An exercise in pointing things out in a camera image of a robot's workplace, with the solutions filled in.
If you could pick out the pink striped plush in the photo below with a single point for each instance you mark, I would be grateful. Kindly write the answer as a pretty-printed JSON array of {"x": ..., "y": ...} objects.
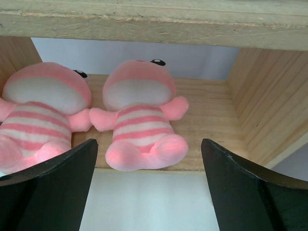
[
  {"x": 140, "y": 102},
  {"x": 41, "y": 106}
]

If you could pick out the wooden two-tier shelf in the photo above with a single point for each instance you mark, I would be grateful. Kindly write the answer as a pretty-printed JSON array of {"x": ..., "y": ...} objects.
[{"x": 260, "y": 112}]

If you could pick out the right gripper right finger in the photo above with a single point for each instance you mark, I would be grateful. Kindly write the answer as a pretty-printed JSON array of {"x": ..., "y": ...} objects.
[{"x": 250, "y": 197}]

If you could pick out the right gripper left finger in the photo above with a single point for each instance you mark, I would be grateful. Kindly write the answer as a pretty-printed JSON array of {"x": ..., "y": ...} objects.
[{"x": 50, "y": 196}]

